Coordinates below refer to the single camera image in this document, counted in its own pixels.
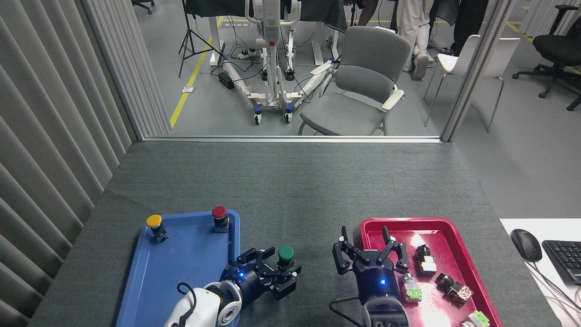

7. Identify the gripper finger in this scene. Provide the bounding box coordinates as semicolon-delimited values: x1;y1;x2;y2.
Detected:
382;225;410;273
234;247;276;268
263;266;302;301
332;226;363;274

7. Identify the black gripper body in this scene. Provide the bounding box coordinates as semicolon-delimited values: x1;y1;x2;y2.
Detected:
354;249;403;302
221;263;271;301

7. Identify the green push button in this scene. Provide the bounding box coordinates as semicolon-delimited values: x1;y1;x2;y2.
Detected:
276;246;296;278

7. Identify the red push button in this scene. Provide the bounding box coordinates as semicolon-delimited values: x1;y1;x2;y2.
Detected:
212;206;230;233

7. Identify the yellow push button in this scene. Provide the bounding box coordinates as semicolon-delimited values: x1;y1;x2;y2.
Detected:
146;214;169;244

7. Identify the red plastic tray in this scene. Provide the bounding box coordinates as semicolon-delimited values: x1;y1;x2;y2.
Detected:
359;217;503;327

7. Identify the blue plastic tray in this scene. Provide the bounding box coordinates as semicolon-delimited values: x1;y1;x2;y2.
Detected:
116;209;241;327

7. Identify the black computer mouse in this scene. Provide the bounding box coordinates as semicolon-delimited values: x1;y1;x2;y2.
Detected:
510;228;543;263

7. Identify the black keyboard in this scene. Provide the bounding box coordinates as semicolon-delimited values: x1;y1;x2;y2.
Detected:
542;239;581;286

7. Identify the grey upholstered chair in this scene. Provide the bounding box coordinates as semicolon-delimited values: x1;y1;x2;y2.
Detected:
297;26;412;136

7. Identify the white plastic chair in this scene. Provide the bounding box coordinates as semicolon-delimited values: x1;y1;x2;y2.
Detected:
423;35;521;134

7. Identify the black tripod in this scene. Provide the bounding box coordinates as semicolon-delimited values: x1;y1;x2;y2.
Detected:
178;0;225;79

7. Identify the white stand on wheels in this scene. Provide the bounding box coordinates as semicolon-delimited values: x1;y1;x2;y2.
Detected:
221;0;339;125

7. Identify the person in pale trousers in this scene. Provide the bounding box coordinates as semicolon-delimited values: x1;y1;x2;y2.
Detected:
397;0;436;81

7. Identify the person in dark clothes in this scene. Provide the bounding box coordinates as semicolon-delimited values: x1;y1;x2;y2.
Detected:
431;0;490;57

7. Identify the black office chair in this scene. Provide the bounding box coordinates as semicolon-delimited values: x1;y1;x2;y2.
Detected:
512;5;581;111

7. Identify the black and white switch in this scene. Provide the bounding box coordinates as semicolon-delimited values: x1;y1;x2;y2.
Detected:
414;244;438;277

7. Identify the silver switch with green block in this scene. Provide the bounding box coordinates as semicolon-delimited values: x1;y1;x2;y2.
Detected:
400;272;423;303

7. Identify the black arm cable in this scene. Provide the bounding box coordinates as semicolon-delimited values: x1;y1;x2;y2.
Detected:
176;282;198;315
328;295;367;327

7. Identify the black switch with orange block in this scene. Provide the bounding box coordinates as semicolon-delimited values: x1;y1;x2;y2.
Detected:
435;272;474;306

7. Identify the white and green switch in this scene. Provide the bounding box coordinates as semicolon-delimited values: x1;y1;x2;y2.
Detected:
458;310;491;327

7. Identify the silver table edge rail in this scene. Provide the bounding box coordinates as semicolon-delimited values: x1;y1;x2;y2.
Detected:
141;135;442;144

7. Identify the black mouse cable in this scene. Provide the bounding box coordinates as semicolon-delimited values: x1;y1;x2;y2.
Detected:
527;261;581;318

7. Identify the silver post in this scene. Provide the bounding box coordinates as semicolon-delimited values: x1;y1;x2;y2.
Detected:
440;0;518;143

